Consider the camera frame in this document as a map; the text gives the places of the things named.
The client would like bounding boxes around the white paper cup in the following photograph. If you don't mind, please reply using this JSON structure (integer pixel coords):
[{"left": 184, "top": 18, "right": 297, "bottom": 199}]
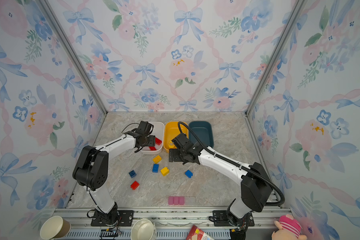
[{"left": 131, "top": 219, "right": 157, "bottom": 240}]

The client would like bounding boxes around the yellow curved lego piece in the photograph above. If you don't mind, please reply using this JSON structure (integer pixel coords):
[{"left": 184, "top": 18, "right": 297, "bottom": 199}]
[{"left": 169, "top": 142, "right": 176, "bottom": 149}]

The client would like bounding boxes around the yellow brick studs up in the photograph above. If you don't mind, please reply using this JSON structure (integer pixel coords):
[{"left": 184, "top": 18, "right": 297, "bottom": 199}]
[{"left": 153, "top": 155, "right": 162, "bottom": 164}]

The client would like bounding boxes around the brown paper cup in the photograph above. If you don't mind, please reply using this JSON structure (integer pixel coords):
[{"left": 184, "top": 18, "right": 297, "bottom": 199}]
[{"left": 40, "top": 216, "right": 72, "bottom": 240}]

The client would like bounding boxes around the blue small brick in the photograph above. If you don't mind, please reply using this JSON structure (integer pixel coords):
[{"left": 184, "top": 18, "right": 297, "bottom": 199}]
[{"left": 129, "top": 170, "right": 137, "bottom": 178}]

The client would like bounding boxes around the red snack box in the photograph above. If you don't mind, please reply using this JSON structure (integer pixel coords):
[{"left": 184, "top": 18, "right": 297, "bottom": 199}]
[{"left": 186, "top": 225, "right": 214, "bottom": 240}]

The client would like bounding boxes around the pink plush toy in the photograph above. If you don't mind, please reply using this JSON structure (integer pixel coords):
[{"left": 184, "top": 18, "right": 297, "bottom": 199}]
[{"left": 271, "top": 214, "right": 308, "bottom": 240}]

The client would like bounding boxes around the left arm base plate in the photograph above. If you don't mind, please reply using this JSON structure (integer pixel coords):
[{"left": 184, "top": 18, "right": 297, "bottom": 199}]
[{"left": 87, "top": 209, "right": 134, "bottom": 227}]

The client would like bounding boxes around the yellow brick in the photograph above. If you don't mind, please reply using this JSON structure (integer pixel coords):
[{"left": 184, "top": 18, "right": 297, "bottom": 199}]
[{"left": 161, "top": 167, "right": 170, "bottom": 176}]

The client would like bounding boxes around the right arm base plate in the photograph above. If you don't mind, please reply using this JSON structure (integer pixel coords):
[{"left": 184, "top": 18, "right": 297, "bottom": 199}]
[{"left": 208, "top": 210, "right": 255, "bottom": 228}]

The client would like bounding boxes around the aluminium front rail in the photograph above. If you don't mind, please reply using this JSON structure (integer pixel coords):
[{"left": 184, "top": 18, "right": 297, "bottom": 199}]
[{"left": 53, "top": 206, "right": 292, "bottom": 229}]

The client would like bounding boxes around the red small brick front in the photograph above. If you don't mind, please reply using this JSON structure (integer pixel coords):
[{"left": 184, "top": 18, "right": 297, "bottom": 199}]
[{"left": 130, "top": 181, "right": 140, "bottom": 190}]

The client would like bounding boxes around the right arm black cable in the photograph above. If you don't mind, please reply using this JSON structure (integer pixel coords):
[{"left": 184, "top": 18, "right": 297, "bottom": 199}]
[{"left": 177, "top": 121, "right": 286, "bottom": 207}]

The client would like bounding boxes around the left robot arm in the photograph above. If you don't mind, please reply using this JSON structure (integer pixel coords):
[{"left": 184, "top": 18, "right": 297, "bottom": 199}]
[{"left": 73, "top": 121, "right": 156, "bottom": 221}]

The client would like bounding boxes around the dark teal plastic bin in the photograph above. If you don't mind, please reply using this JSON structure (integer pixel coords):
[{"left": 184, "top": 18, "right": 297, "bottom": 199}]
[{"left": 189, "top": 121, "right": 214, "bottom": 148}]

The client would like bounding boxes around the pink block strip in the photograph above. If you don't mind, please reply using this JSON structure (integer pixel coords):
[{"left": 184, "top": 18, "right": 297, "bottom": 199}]
[{"left": 168, "top": 196, "right": 185, "bottom": 206}]

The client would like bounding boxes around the white plastic bin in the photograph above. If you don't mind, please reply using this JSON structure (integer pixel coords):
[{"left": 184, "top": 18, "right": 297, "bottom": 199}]
[{"left": 141, "top": 122, "right": 165, "bottom": 155}]

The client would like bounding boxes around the yellow plastic bin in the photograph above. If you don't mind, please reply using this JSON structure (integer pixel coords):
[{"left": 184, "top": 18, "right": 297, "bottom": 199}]
[{"left": 163, "top": 122, "right": 181, "bottom": 153}]

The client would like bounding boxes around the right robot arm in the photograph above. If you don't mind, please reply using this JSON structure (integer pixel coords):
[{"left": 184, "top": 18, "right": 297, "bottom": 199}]
[{"left": 170, "top": 133, "right": 273, "bottom": 226}]

